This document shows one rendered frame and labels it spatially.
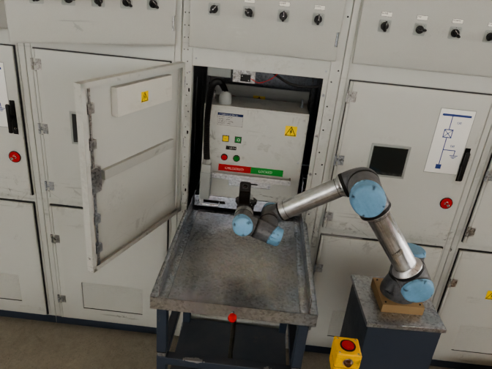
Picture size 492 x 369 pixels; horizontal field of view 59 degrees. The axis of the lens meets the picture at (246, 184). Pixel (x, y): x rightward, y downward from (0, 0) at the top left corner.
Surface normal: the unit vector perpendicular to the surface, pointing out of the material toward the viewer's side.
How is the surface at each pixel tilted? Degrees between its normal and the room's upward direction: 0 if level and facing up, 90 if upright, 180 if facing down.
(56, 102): 90
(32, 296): 90
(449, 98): 90
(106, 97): 90
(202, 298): 0
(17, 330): 0
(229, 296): 0
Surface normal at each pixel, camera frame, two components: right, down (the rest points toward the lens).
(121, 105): 0.90, 0.26
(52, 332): 0.09, -0.90
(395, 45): -0.07, 0.41
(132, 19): 0.50, 0.40
